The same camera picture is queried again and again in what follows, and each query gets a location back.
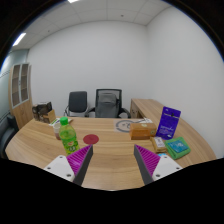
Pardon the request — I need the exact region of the brown cardboard box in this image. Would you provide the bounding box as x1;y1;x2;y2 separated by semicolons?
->
42;109;57;125

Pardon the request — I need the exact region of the small yellow-brown packet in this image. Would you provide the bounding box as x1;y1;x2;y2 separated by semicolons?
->
149;135;168;154

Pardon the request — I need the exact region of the green and purple leaflet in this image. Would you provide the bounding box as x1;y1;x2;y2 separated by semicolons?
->
49;117;73;128

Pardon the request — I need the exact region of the wooden shelf cabinet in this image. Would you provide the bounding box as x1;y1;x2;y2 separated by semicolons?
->
8;63;34;130

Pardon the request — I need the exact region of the purple packet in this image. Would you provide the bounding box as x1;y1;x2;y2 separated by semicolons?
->
155;106;182;140

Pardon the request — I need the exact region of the green pouch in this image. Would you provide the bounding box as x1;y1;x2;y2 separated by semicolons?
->
164;136;192;160

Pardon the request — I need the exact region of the black padded office chair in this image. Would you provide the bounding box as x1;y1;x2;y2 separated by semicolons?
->
63;90;90;118

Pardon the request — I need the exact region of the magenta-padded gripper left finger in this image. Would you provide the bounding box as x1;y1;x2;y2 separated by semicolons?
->
43;144;94;187

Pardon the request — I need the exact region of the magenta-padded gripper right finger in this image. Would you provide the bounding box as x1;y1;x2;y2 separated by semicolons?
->
133;144;183;185

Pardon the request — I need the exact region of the stack of dark boxes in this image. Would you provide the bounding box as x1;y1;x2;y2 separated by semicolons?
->
31;101;53;122

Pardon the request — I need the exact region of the orange-brown wooden box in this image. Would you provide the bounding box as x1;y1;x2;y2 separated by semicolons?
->
129;122;158;141

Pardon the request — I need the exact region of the grey backpack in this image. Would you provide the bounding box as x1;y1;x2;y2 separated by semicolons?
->
95;92;121;118

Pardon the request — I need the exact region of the wooden side desk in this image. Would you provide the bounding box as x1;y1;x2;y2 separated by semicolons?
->
129;98;178;122

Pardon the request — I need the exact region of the flat round red coaster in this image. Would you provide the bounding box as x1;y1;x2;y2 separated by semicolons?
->
82;133;100;145

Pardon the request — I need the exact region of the dark sofa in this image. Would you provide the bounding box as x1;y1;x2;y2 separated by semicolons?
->
0;114;19;158

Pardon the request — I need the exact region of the green drink bottle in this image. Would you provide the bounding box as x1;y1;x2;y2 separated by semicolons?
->
58;116;81;157

